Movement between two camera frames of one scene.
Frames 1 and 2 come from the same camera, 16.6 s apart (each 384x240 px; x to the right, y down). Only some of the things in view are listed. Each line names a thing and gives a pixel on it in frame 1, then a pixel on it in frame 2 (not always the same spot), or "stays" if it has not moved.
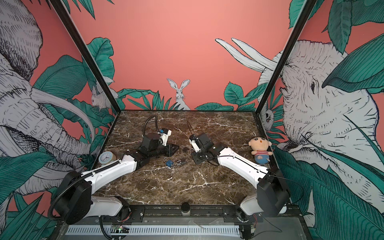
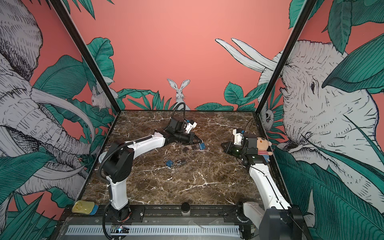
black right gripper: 195,157 → 230,149
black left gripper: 170,149 → 192,136
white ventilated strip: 186,230 stays
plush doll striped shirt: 260,145 stays
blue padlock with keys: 169,163 stays
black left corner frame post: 86,56 stays
